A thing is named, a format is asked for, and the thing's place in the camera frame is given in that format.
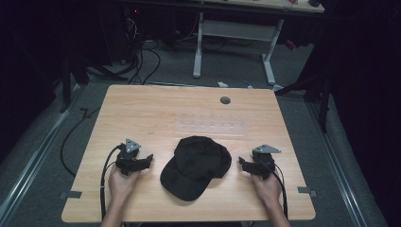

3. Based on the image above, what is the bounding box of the black baseball cap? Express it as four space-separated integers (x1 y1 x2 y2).
159 135 233 202

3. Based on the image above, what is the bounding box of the wooden desk top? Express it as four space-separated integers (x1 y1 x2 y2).
201 0 325 14

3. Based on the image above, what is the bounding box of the bundle of black cables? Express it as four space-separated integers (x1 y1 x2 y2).
116 15 162 85

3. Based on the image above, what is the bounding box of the person's right hand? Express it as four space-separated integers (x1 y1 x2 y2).
251 171 283 210

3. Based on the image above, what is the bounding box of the white metal desk frame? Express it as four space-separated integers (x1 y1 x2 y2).
192 11 285 93

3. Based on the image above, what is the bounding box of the black floor cable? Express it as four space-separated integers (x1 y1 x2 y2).
60 106 102 178

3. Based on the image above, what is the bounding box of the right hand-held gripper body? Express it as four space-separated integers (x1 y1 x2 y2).
249 144 282 181

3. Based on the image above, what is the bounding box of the metal floor rail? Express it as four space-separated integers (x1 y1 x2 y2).
0 82 87 225
307 101 369 227

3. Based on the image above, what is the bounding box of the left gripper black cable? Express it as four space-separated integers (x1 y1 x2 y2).
99 143 123 221

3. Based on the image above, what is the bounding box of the black stand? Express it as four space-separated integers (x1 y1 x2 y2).
59 53 129 114
273 72 331 134

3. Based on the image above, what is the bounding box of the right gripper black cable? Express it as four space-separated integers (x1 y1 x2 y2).
260 159 289 219

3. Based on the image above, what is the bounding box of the person's left hand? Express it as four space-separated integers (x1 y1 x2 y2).
108 166 142 206

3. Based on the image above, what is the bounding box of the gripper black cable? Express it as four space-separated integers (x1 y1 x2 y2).
99 143 123 221
260 159 289 219

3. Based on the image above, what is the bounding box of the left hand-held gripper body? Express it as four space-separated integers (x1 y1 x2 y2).
114 138 142 177

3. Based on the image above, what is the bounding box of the clear plastic hook rack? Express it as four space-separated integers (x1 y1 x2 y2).
175 118 250 137

